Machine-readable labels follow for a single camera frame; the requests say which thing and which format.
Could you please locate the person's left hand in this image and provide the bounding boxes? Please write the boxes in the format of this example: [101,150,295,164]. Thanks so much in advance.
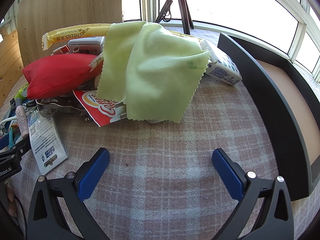
[5,185,18,218]

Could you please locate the white window frame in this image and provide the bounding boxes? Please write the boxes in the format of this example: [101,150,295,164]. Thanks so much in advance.
[122,0,320,83]

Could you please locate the white card packaging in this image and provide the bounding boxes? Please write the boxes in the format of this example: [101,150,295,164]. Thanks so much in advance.
[28,110,69,176]

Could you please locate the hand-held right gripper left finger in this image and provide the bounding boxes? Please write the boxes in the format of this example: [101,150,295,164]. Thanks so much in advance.
[26,147,110,240]

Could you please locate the clear plastic box white label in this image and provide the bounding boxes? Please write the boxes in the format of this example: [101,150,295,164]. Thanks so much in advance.
[66,36,105,55]

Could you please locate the blue clothespin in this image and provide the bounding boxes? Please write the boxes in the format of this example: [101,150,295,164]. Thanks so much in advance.
[7,127,17,150]

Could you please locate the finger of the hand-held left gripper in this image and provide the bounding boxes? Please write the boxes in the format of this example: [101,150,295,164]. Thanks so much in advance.
[0,137,32,158]

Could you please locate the red fabric pouch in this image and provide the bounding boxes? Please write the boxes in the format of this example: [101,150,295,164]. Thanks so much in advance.
[22,53,104,100]

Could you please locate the light wooden board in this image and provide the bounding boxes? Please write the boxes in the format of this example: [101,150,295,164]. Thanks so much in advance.
[16,0,125,67]

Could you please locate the black tray container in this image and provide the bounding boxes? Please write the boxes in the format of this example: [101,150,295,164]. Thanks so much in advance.
[217,33,320,202]

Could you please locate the metal eyelash curler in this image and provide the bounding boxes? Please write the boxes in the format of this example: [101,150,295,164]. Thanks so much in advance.
[36,96,93,123]

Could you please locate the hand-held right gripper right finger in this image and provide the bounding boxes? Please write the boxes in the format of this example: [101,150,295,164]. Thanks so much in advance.
[212,148,295,240]

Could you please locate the pink white small tube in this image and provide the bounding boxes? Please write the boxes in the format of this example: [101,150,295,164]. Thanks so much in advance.
[15,104,28,138]

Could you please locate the light green cloth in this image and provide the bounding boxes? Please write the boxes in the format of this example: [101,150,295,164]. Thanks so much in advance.
[96,21,210,123]

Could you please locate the black tripod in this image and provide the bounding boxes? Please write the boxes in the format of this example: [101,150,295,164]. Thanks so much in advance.
[155,0,195,35]

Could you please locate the dotted tissue pack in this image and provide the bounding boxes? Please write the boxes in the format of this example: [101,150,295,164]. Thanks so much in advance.
[200,39,242,86]

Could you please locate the red white coffee packet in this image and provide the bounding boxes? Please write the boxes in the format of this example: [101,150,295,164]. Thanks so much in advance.
[72,90,128,127]

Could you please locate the yellow pencil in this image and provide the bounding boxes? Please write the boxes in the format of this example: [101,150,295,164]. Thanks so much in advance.
[41,23,202,52]

